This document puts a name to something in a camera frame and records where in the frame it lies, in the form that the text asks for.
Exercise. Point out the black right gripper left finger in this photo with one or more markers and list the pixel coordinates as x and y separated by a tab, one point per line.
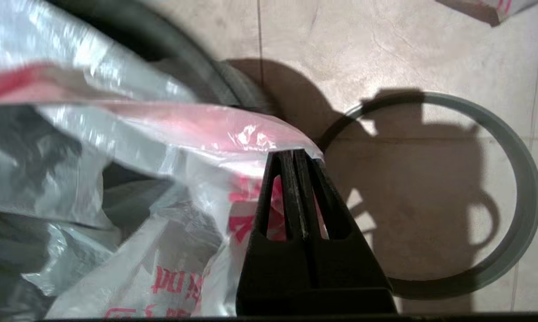
273	273

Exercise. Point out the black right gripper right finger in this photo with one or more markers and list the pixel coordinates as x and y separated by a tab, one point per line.
349	277

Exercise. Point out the white red-printed trash bag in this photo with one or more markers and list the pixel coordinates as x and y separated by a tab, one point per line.
117	156

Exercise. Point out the black round trash bin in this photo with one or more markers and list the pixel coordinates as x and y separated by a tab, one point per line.
197	58

